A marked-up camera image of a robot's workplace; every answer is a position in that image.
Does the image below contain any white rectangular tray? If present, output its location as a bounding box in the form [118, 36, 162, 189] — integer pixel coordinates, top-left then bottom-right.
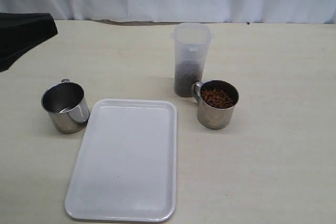
[65, 99, 177, 222]

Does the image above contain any translucent plastic tall container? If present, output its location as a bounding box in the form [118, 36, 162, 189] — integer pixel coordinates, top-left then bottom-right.
[172, 23, 212, 97]

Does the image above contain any steel mug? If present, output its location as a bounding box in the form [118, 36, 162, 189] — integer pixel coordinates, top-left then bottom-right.
[41, 79, 90, 134]
[192, 80, 239, 130]

